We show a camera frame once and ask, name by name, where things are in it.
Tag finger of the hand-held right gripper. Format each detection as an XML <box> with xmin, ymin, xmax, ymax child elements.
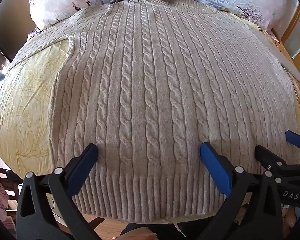
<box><xmin>285</xmin><ymin>130</ymin><xmax>300</xmax><ymax>159</ymax></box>
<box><xmin>254</xmin><ymin>145</ymin><xmax>288</xmax><ymax>171</ymax></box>

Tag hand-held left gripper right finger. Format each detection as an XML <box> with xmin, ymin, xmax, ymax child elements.
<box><xmin>199</xmin><ymin>142</ymin><xmax>283</xmax><ymax>240</ymax></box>

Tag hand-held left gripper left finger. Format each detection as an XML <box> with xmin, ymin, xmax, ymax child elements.
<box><xmin>16</xmin><ymin>143</ymin><xmax>102</xmax><ymax>240</ymax></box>

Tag beige cable-knit sweater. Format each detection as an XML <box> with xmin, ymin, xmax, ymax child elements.
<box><xmin>10</xmin><ymin>0</ymin><xmax>300</xmax><ymax>224</ymax></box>

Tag person's right hand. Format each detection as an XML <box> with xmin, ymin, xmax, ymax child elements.
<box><xmin>281</xmin><ymin>206</ymin><xmax>300</xmax><ymax>237</ymax></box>

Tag dark wooden chair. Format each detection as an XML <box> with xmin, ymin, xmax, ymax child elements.
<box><xmin>0</xmin><ymin>152</ymin><xmax>24</xmax><ymax>212</ymax></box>

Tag yellow patterned bed sheet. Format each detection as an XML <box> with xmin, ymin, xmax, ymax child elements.
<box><xmin>0</xmin><ymin>12</ymin><xmax>300</xmax><ymax>222</ymax></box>

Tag wooden framed panel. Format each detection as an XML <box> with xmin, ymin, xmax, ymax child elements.
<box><xmin>271</xmin><ymin>4</ymin><xmax>300</xmax><ymax>81</ymax></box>

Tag dark wooden headboard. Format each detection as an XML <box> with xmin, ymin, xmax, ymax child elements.
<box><xmin>0</xmin><ymin>0</ymin><xmax>38</xmax><ymax>64</ymax></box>

